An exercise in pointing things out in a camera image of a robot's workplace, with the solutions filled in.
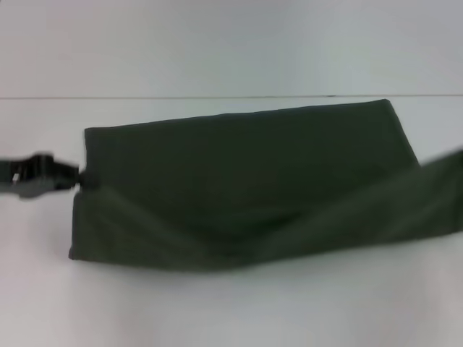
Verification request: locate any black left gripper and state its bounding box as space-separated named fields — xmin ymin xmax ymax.
xmin=0 ymin=153 xmax=99 ymax=200

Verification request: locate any dark green t-shirt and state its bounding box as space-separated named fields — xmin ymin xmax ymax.
xmin=68 ymin=98 xmax=463 ymax=272

